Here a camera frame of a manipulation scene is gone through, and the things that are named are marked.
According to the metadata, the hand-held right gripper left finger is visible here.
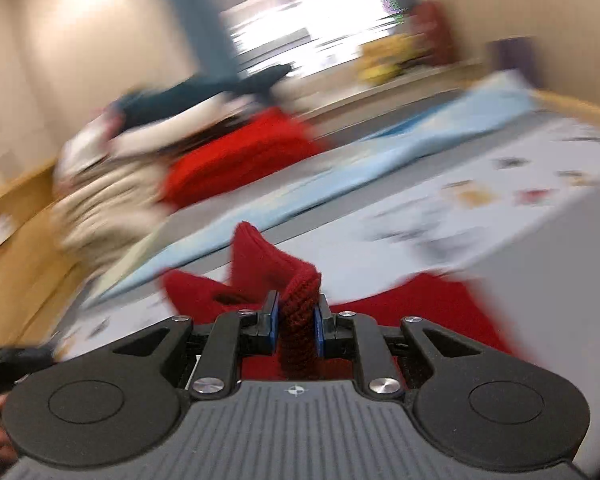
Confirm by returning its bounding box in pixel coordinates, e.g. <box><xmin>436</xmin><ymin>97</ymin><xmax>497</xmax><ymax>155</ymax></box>
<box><xmin>113</xmin><ymin>290</ymin><xmax>281</xmax><ymax>403</ymax></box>

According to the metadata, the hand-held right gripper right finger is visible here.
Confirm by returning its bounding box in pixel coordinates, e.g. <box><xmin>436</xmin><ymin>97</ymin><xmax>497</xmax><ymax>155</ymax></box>
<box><xmin>313</xmin><ymin>294</ymin><xmax>482</xmax><ymax>404</ymax></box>

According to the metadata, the red knit sweater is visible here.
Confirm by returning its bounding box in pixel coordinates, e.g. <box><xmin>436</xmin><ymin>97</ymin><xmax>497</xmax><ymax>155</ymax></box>
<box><xmin>162</xmin><ymin>221</ymin><xmax>527</xmax><ymax>382</ymax></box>

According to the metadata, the white printed sheet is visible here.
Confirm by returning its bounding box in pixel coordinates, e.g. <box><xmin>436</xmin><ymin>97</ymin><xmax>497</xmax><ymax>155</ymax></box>
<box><xmin>55</xmin><ymin>115</ymin><xmax>600</xmax><ymax>361</ymax></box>

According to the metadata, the folded red cloth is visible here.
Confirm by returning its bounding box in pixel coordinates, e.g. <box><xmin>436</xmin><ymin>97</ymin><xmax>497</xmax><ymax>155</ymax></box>
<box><xmin>161</xmin><ymin>107</ymin><xmax>327</xmax><ymax>209</ymax></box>

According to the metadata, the light blue cloth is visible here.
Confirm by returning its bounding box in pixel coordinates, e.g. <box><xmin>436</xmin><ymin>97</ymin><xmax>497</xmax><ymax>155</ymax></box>
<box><xmin>87</xmin><ymin>71</ymin><xmax>540</xmax><ymax>307</ymax></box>

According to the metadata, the cream knit cloth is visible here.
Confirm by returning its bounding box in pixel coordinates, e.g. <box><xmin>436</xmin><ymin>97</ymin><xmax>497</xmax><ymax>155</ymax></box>
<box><xmin>51</xmin><ymin>122</ymin><xmax>183</xmax><ymax>282</ymax></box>

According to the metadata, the grey blanket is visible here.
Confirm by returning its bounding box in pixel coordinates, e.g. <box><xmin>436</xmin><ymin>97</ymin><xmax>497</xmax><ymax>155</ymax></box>
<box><xmin>467</xmin><ymin>157</ymin><xmax>600</xmax><ymax>480</ymax></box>

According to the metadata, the dark teal cloth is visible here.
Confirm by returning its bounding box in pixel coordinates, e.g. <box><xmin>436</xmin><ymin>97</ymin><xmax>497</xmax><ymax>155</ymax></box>
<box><xmin>114</xmin><ymin>64</ymin><xmax>292</xmax><ymax>132</ymax></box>

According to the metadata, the beige window ledge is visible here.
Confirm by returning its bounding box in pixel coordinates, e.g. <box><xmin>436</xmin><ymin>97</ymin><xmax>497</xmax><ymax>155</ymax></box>
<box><xmin>300</xmin><ymin>56</ymin><xmax>483</xmax><ymax>118</ymax></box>

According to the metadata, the yellow object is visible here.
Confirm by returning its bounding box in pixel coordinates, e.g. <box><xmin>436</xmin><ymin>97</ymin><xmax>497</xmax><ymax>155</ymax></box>
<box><xmin>359</xmin><ymin>34</ymin><xmax>427</xmax><ymax>84</ymax></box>

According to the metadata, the window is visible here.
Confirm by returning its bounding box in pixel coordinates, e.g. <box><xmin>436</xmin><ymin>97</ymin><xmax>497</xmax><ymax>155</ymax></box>
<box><xmin>219</xmin><ymin>0</ymin><xmax>412</xmax><ymax>78</ymax></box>

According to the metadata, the dark red object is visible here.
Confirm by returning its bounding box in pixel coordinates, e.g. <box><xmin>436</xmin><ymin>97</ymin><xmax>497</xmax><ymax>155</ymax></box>
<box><xmin>411</xmin><ymin>1</ymin><xmax>457</xmax><ymax>67</ymax></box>

